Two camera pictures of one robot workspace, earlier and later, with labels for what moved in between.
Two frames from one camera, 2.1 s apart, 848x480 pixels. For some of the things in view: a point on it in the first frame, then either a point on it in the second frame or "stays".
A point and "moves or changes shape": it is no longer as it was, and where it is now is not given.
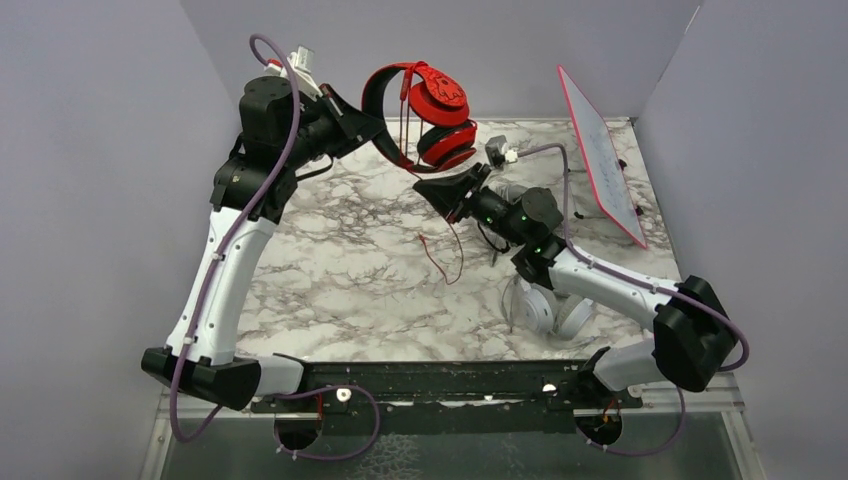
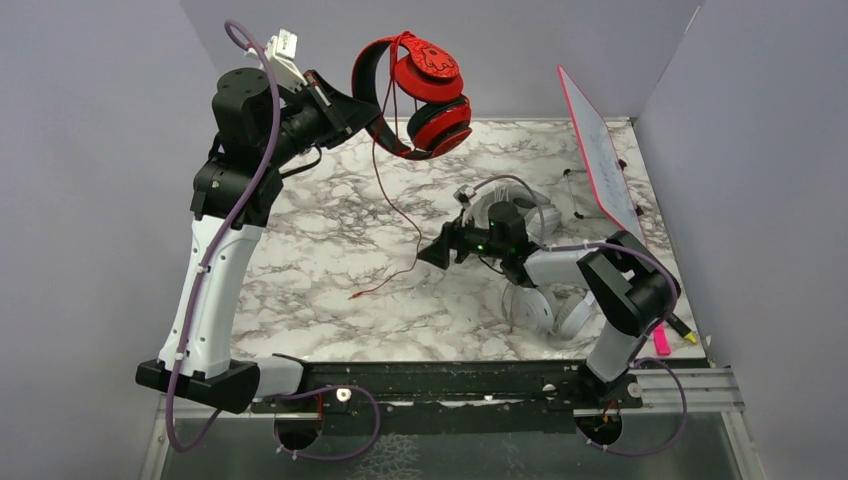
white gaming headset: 542,310 stays
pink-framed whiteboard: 601,161 stays
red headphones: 446,136 moves or changes shape
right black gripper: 449,193 -> 450,238
